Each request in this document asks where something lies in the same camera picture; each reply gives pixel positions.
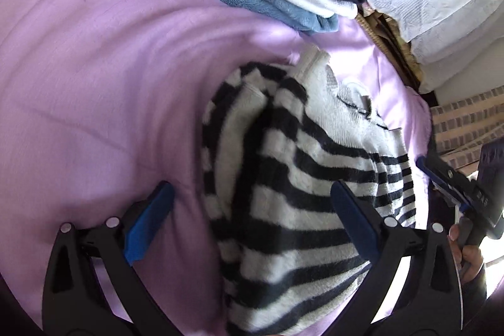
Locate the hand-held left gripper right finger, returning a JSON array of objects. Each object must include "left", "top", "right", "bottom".
[{"left": 327, "top": 180, "right": 463, "bottom": 336}]

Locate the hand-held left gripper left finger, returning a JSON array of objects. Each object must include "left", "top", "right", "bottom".
[{"left": 41, "top": 180, "right": 178, "bottom": 336}]

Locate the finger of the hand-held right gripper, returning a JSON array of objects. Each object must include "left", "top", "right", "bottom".
[
  {"left": 415, "top": 152, "right": 478, "bottom": 200},
  {"left": 431, "top": 179, "right": 468, "bottom": 215}
]

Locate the black grey striped sweater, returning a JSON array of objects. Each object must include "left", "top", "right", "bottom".
[{"left": 201, "top": 47, "right": 418, "bottom": 336}]

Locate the person's right hand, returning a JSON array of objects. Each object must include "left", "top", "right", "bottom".
[{"left": 449, "top": 222, "right": 486, "bottom": 286}]

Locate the beige checked fabric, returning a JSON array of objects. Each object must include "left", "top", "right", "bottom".
[{"left": 429, "top": 88, "right": 504, "bottom": 169}]

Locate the woven rattan headboard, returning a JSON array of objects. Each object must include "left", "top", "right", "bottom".
[{"left": 354, "top": 3, "right": 428, "bottom": 93}]

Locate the purple printed bedsheet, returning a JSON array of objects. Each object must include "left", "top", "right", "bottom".
[{"left": 0, "top": 0, "right": 434, "bottom": 336}]

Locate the folded blue fleece garment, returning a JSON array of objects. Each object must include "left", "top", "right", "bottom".
[{"left": 210, "top": 0, "right": 340, "bottom": 35}]

